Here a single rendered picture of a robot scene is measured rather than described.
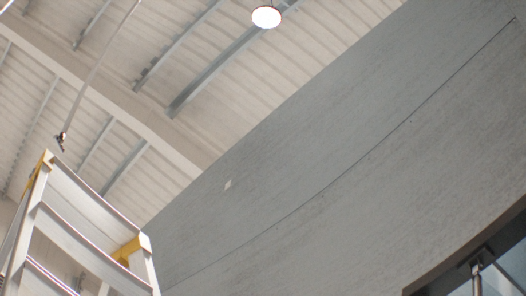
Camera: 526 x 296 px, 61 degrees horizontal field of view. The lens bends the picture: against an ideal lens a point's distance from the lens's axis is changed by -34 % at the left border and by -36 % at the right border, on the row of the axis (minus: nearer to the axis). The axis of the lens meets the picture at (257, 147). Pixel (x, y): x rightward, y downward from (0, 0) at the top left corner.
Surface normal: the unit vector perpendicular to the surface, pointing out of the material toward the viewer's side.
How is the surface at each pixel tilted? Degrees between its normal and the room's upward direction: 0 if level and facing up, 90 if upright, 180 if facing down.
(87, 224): 180
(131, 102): 90
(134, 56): 176
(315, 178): 90
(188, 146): 90
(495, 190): 90
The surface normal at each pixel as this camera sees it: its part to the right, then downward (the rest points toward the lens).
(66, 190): -0.10, 0.66
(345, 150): -0.76, -0.54
